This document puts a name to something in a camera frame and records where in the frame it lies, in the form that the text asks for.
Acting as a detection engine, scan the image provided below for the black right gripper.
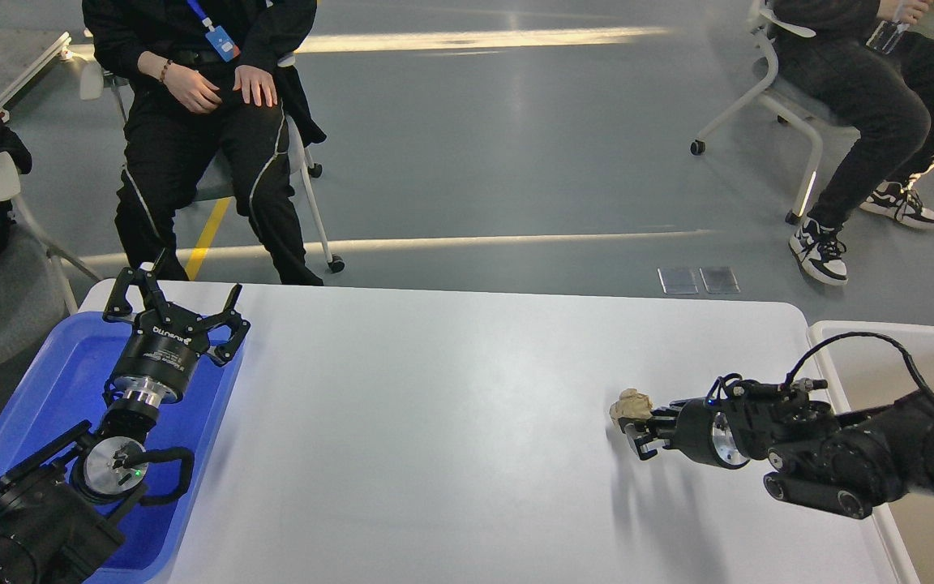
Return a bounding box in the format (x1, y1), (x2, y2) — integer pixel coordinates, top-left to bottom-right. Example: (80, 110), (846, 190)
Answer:
(626, 398), (750, 470)

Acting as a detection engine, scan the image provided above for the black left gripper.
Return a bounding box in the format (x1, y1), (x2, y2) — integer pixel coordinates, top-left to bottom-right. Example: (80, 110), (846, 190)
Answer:
(101, 249), (250, 405)

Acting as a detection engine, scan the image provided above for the beige paper ball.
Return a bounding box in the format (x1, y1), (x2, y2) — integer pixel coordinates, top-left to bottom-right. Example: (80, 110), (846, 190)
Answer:
(609, 388), (653, 432)

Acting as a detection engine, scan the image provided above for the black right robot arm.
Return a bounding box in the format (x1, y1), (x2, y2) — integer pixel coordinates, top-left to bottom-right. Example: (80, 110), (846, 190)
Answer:
(609, 337), (934, 520)

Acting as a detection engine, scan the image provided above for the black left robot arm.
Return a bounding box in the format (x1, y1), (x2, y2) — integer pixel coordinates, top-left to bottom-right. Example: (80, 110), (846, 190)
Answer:
(0, 267), (250, 583)

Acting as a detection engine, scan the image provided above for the blue plastic tray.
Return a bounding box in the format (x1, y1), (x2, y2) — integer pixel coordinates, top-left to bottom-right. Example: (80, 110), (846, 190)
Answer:
(0, 313), (243, 583)

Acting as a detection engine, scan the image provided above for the white chair under left person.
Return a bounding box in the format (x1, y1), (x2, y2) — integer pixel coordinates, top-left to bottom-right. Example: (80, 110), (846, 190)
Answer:
(80, 54), (345, 273)

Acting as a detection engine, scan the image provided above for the left metal floor plate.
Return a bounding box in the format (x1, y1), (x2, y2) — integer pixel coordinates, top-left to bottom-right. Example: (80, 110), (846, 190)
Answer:
(658, 267), (698, 295)

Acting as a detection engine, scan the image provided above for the metal floor plate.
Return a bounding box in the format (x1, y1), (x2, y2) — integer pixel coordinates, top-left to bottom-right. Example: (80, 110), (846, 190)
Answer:
(658, 267), (698, 295)
(698, 266), (740, 294)

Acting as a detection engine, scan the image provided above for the right metal floor plate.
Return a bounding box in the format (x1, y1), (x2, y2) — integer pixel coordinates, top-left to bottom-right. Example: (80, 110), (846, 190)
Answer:
(698, 266), (740, 294)

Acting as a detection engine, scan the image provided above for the person in black tracksuit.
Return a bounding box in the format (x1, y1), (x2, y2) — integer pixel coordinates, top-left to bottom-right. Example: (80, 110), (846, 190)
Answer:
(82, 1), (322, 286)

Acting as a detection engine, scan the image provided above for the white plastic bin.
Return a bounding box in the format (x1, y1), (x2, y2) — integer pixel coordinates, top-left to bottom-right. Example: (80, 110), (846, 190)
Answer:
(809, 320), (934, 583)

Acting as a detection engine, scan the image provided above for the seated person with sneakers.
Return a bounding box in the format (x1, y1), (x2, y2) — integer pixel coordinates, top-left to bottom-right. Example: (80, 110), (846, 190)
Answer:
(773, 1), (934, 286)

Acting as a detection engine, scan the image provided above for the white office chair right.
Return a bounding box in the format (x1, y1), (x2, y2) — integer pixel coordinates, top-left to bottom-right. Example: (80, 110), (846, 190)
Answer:
(690, 1), (845, 225)

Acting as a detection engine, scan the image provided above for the clear water bottle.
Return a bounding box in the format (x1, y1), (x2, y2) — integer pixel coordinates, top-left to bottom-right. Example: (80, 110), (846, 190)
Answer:
(866, 19), (910, 55)

